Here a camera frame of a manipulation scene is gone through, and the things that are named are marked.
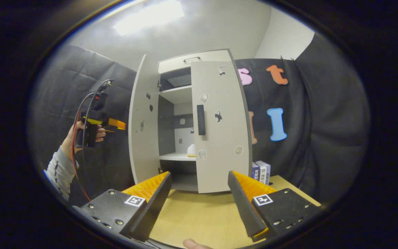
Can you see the black backdrop cloth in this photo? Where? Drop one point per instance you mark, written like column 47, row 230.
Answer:
column 323, row 121
column 64, row 86

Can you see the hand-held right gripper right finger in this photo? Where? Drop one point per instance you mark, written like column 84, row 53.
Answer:
column 245, row 207

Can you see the blue white carton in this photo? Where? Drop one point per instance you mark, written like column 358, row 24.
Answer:
column 263, row 171

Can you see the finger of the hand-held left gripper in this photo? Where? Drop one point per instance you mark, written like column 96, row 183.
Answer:
column 117, row 124

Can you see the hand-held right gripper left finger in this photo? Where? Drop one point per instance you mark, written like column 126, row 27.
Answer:
column 150, row 207

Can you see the white shoe yellow sole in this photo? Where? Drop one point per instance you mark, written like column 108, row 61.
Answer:
column 191, row 151

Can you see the white shoe cabinet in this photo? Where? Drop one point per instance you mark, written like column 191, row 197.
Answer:
column 176, row 95

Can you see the white cabinet door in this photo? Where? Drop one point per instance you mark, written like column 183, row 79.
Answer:
column 143, row 148
column 223, row 155

